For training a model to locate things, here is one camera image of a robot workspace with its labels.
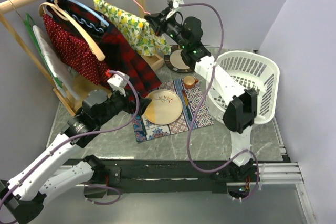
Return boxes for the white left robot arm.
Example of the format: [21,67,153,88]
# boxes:
[1,90,151,223]

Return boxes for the dark handled knife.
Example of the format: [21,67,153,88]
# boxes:
[182,89,193,121]

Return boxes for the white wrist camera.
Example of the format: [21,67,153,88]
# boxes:
[167,0,184,12]
[106,70,129,93]

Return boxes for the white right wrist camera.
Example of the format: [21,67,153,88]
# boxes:
[167,0,184,12]

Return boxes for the white grey cloth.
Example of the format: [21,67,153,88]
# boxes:
[33,25,80,100]

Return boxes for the orange cup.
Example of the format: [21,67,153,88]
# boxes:
[183,76,199,89]

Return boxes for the wooden hanger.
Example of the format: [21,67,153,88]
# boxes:
[38,0,105,61]

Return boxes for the white plastic laundry basket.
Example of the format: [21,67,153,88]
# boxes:
[217,50,280,125]

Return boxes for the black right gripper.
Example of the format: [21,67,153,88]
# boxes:
[144,7,188,50]

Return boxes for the patterned placemat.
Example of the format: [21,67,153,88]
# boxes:
[133,78,214,143]

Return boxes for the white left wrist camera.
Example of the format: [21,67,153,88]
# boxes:
[106,70,129,93]

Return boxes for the dark rimmed cream plate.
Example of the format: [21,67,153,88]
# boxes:
[164,45,194,74]

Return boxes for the wooden clothes rack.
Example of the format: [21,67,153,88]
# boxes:
[1,0,164,115]

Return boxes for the green plastic hanger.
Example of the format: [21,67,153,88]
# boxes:
[23,13,62,88]

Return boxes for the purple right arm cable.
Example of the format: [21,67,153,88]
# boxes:
[181,3,260,201]

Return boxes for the red black plaid garment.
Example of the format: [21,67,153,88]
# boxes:
[47,6,162,97]

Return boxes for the yellow lemon print skirt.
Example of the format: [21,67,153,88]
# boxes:
[93,0,171,56]

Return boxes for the light blue plastic hanger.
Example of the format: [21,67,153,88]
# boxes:
[47,0,109,34]

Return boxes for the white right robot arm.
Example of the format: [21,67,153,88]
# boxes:
[145,10,257,182]

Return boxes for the beige floral plate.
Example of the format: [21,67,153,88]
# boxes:
[144,89,183,125]

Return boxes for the red polka dot garment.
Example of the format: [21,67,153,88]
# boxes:
[43,14,109,86]

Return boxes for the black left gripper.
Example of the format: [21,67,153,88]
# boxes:
[96,86,151,126]

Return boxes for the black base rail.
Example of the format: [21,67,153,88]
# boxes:
[60,158,263,206]

